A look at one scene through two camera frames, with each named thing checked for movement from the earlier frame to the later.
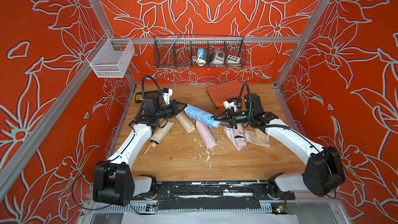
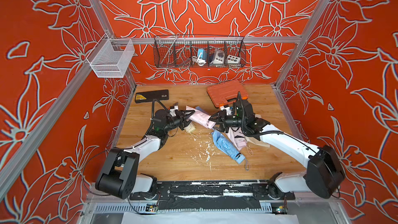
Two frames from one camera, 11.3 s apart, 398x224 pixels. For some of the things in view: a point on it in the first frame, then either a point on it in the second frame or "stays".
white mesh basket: x=110 y=57 stays
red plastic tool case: x=219 y=93 stays
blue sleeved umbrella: x=199 y=115 -> x=227 y=147
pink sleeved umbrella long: x=207 y=135 -> x=200 y=117
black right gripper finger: x=224 y=120 -> x=217 y=126
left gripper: x=174 y=109 -> x=182 y=120
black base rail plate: x=213 y=195 stays
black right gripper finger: x=222 y=113 stays
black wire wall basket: x=195 y=51 stays
